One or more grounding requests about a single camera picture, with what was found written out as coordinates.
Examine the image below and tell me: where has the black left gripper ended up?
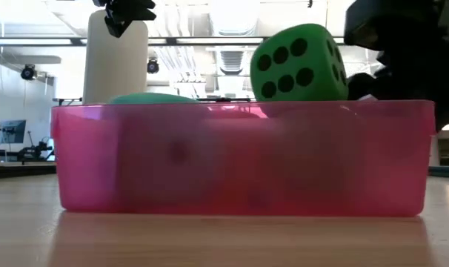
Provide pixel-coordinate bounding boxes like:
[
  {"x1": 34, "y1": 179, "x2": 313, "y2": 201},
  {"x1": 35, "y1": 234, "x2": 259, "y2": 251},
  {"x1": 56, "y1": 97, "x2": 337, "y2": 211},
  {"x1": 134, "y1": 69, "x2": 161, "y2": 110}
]
[{"x1": 92, "y1": 0, "x2": 158, "y2": 39}]

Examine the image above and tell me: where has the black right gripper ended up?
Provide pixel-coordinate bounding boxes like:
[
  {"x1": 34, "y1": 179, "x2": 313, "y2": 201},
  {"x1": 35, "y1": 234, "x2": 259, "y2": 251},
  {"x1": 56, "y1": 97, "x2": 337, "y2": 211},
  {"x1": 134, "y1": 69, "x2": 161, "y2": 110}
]
[{"x1": 343, "y1": 0, "x2": 449, "y2": 133}]

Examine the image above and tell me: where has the large green foam die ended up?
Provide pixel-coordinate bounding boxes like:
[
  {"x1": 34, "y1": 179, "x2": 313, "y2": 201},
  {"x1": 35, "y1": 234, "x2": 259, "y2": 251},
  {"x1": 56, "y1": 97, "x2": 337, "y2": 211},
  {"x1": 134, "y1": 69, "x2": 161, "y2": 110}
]
[{"x1": 249, "y1": 23, "x2": 350, "y2": 103}]

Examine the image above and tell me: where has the large cyan foam die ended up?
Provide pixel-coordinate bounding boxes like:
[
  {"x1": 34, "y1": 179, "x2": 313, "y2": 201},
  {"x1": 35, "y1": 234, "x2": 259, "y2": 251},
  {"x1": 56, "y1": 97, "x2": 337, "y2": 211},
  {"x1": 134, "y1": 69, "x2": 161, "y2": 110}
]
[{"x1": 108, "y1": 92, "x2": 225, "y2": 212}]

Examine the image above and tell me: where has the pink translucent plastic bin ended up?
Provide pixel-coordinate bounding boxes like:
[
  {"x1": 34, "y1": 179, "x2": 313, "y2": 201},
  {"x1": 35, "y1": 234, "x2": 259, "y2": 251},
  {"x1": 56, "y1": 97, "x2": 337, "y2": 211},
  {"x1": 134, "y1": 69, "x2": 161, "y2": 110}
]
[{"x1": 50, "y1": 99, "x2": 436, "y2": 218}]

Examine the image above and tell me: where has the white shade table lamp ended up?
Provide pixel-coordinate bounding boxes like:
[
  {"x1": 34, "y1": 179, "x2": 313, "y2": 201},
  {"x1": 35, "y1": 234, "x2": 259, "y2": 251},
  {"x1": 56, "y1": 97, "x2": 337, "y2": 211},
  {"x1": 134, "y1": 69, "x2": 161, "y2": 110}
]
[{"x1": 82, "y1": 8, "x2": 150, "y2": 106}]

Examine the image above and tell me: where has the black ceiling spotlight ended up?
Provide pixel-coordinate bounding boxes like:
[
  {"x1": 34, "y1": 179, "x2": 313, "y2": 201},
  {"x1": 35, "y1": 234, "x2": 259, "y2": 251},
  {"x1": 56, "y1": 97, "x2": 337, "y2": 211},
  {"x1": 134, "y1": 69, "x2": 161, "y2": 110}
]
[
  {"x1": 147, "y1": 57, "x2": 161, "y2": 75},
  {"x1": 19, "y1": 63, "x2": 37, "y2": 81}
]

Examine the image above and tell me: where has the black monitor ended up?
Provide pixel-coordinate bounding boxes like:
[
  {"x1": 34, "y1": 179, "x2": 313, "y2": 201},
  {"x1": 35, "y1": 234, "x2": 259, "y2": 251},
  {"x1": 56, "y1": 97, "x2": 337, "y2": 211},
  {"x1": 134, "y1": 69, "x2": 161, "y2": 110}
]
[{"x1": 0, "y1": 119, "x2": 27, "y2": 145}]

